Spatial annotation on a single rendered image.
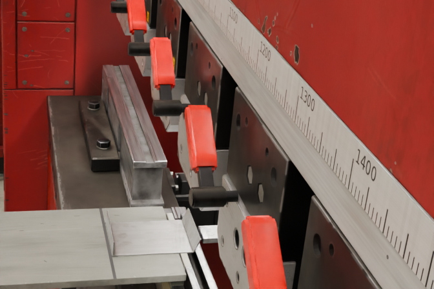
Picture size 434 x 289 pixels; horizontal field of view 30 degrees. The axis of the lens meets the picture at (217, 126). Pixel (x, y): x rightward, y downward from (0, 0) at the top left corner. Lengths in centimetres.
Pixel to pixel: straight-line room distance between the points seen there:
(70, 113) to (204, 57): 103
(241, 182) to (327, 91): 20
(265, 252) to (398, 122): 16
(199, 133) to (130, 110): 91
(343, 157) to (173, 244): 64
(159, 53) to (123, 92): 81
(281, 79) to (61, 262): 55
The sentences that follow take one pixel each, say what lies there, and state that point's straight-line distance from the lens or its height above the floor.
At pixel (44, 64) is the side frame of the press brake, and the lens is 190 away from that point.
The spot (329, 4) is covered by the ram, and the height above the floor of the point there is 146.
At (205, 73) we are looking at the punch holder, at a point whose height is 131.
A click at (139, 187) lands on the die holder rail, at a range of 144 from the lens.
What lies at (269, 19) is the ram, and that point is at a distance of 63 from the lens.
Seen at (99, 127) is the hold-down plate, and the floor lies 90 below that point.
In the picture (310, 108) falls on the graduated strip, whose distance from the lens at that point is 54.
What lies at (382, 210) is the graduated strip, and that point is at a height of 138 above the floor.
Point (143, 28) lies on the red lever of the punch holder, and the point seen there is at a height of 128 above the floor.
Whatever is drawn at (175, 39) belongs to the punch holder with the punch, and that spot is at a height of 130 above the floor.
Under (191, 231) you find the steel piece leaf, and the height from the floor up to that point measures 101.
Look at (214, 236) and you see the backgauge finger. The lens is 113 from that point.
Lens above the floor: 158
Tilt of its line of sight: 23 degrees down
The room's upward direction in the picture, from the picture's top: 6 degrees clockwise
